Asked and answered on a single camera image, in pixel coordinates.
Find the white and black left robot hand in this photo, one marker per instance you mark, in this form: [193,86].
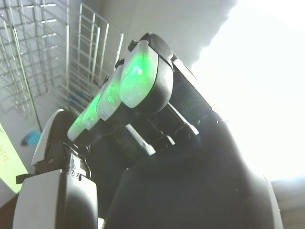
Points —
[166,179]

